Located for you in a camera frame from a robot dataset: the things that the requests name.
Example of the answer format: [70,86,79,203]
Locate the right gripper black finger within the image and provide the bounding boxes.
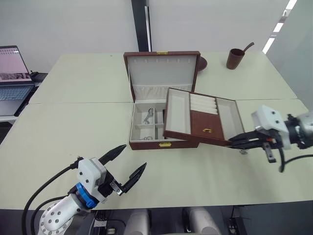
[228,131,258,143]
[229,139,264,150]

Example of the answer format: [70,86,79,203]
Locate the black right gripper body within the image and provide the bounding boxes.
[254,129,284,164]

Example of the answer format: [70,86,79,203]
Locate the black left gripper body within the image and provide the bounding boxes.
[97,168,123,197]

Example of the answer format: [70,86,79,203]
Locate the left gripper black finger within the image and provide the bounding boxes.
[98,144,127,168]
[121,162,148,195]

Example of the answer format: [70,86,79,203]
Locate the brown jewelry tray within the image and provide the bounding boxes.
[162,87,246,147]

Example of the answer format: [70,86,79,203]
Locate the brown leather jewelry box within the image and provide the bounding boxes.
[123,50,202,151]

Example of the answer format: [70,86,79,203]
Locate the grey rounded shape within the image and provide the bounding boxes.
[124,209,150,235]
[182,207,222,235]

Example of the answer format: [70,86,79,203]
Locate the brown cup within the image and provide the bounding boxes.
[225,48,246,70]

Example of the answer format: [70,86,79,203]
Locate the brown round dish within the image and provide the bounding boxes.
[196,56,208,72]

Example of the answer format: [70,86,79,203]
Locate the brown spoon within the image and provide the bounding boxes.
[240,42,255,53]

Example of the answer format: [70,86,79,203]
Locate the black device beside laptop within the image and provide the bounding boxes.
[29,70,49,87]

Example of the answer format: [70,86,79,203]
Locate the open laptop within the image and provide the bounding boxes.
[0,45,37,117]

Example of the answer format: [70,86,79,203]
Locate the black pillar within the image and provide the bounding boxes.
[131,0,153,52]

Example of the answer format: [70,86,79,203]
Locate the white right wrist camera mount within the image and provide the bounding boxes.
[251,105,292,150]

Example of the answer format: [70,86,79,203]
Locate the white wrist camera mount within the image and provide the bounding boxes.
[77,157,109,204]
[251,105,292,150]

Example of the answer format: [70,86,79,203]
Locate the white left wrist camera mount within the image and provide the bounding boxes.
[77,157,109,204]

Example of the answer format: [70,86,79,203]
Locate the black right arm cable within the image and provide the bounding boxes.
[278,146,313,173]

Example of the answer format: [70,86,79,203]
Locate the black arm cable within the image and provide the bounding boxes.
[278,146,313,173]
[21,156,82,235]

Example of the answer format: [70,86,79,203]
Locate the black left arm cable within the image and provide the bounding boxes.
[21,156,82,235]

